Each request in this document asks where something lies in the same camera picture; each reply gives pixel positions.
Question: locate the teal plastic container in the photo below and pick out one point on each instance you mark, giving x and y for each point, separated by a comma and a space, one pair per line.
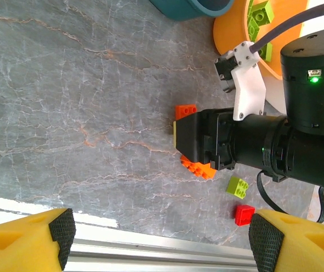
190, 11

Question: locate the long green lego brick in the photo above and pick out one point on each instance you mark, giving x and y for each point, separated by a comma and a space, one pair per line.
259, 12
253, 29

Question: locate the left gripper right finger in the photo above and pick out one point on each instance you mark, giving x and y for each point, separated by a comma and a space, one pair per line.
306, 249

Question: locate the orange plastic container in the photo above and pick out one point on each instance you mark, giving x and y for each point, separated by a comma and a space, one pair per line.
230, 34

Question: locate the long orange lego brick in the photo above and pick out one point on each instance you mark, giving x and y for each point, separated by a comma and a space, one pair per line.
184, 110

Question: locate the aluminium front rail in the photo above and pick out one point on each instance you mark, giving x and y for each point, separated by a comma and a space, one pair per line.
150, 249

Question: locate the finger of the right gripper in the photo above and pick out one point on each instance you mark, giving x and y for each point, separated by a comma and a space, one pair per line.
187, 136

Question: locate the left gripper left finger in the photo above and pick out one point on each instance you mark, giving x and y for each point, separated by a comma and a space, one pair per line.
17, 246

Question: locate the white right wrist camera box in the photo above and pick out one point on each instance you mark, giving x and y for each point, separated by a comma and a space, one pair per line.
248, 85

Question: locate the small green lego brick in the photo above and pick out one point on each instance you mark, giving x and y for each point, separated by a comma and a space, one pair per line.
266, 52
237, 187

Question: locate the small red lego brick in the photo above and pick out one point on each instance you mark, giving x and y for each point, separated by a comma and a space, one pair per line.
243, 215

